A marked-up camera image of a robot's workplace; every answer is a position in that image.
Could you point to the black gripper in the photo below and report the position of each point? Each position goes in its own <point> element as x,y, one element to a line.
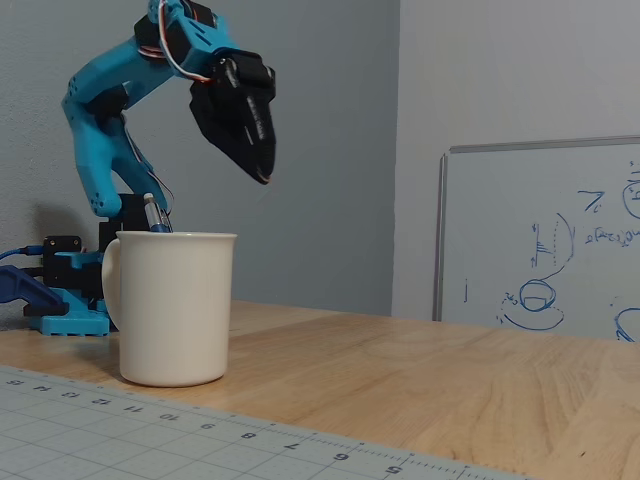
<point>231,119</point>

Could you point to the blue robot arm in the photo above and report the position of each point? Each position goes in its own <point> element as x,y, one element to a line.
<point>95,145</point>

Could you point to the blue black robot base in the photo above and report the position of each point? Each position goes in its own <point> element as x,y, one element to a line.
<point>75,310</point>

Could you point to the blue silver pen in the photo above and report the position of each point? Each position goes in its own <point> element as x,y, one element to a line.
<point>156,215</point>

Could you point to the white ceramic mug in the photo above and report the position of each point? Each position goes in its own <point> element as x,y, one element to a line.
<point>175,310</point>

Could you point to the dark blue table clamp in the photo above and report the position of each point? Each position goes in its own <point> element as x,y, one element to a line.
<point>25,292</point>

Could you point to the whiteboard with blue drawings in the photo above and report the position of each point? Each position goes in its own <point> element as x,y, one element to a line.
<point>500,240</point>

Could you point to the grey gridded cutting mat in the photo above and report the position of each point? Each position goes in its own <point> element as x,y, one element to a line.
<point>125,440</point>

